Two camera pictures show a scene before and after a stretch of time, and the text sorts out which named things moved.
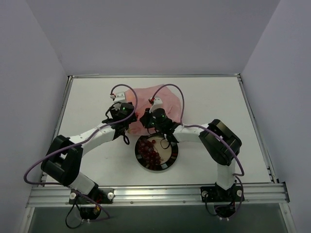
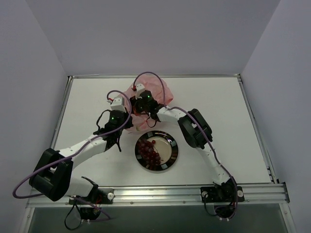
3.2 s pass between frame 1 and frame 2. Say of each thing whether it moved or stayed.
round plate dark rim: stayed
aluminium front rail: stayed
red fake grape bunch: stayed
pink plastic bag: moved
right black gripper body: moved
